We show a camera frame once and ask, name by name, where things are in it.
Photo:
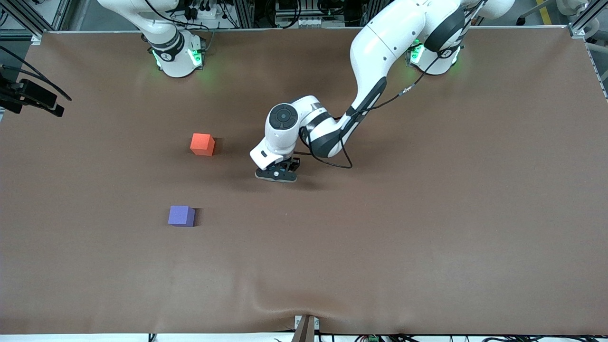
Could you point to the light grey left gripper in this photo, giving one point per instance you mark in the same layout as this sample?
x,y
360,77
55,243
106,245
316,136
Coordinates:
x,y
290,165

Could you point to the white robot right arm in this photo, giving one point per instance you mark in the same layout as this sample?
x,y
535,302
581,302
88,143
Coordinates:
x,y
178,66

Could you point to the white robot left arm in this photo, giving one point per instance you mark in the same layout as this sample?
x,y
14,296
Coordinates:
x,y
380,42

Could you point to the orange foam block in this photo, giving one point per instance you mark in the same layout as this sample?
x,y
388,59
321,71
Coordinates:
x,y
201,144

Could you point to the purple foam block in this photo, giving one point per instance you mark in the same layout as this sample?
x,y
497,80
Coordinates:
x,y
180,216

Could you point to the brown table cover mat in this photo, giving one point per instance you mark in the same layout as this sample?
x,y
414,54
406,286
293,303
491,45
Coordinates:
x,y
304,237

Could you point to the small green lit electronics box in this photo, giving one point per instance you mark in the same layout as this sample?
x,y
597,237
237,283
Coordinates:
x,y
202,54
414,52

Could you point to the white terminal strip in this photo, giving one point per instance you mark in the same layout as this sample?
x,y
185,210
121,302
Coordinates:
x,y
313,22

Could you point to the brown wooden strut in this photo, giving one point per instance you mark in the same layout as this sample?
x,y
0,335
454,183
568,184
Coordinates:
x,y
304,332

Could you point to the white power strip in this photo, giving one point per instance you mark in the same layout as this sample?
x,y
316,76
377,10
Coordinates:
x,y
209,13

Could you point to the green plug connector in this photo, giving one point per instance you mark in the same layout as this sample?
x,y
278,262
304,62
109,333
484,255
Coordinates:
x,y
373,338

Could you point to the grey office chair base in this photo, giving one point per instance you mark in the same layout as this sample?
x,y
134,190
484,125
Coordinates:
x,y
536,13

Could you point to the aluminium frame strut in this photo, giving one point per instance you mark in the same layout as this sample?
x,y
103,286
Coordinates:
x,y
26,18
586,19

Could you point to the white mounting bracket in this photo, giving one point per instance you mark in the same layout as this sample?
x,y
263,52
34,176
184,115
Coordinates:
x,y
317,325

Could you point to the aluminium frame post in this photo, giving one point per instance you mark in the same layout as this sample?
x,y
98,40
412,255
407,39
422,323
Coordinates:
x,y
365,9
243,13

